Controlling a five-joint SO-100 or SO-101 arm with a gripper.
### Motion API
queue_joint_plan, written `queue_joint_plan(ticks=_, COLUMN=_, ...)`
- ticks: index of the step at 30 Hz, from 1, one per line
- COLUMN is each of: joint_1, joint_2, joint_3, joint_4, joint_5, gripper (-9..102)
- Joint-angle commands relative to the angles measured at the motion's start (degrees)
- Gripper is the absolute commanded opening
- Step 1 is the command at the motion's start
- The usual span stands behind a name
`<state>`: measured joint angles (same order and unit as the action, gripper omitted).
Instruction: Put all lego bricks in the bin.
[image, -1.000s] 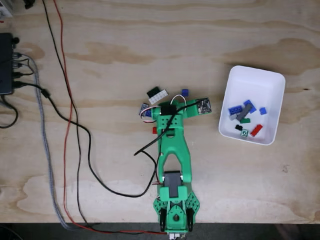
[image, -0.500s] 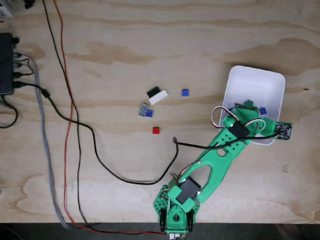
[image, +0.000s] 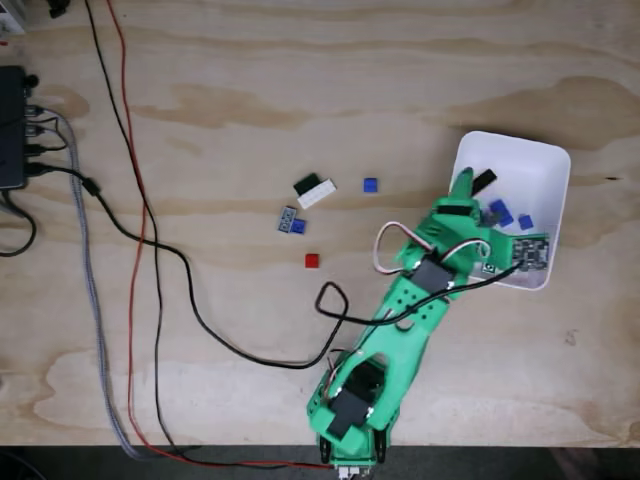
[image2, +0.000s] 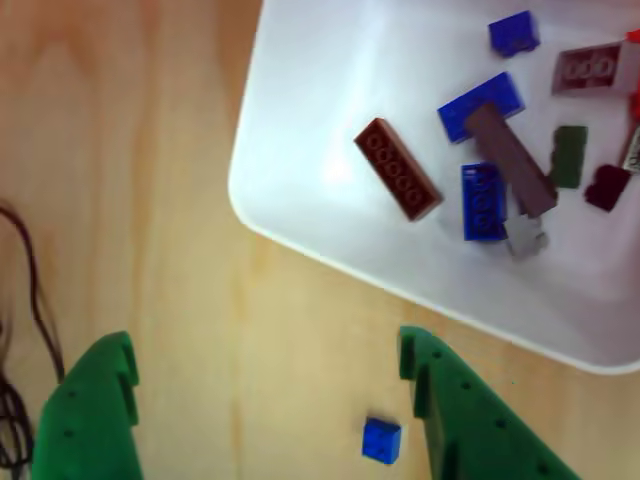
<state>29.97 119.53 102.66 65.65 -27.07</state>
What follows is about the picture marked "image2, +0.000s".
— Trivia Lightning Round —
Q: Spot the small blue lego brick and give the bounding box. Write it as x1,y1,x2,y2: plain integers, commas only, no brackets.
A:
487,10,543,59
361,416,403,465

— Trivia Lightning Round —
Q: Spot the small grey square lego brick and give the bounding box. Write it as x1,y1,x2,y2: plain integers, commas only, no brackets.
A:
504,214,550,261

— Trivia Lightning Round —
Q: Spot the long blue lego brick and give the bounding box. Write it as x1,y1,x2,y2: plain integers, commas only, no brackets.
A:
460,162,511,243
436,70,527,145

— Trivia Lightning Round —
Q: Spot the brown lego plate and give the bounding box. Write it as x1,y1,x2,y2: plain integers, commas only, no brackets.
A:
353,117,445,223

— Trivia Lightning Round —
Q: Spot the long dark grey lego plate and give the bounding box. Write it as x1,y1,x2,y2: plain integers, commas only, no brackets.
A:
464,99,559,219

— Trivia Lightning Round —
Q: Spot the small black lego brick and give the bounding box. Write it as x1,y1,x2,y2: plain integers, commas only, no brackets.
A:
583,163,632,214

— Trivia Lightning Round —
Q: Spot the long red lego brick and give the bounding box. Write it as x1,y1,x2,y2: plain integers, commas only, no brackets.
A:
623,28,640,124

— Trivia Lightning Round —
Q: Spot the white plastic bin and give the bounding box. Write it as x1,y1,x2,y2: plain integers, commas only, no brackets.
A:
227,0,640,376

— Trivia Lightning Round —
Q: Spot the thick black camera cable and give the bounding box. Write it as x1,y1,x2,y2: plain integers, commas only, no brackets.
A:
0,199,66,471

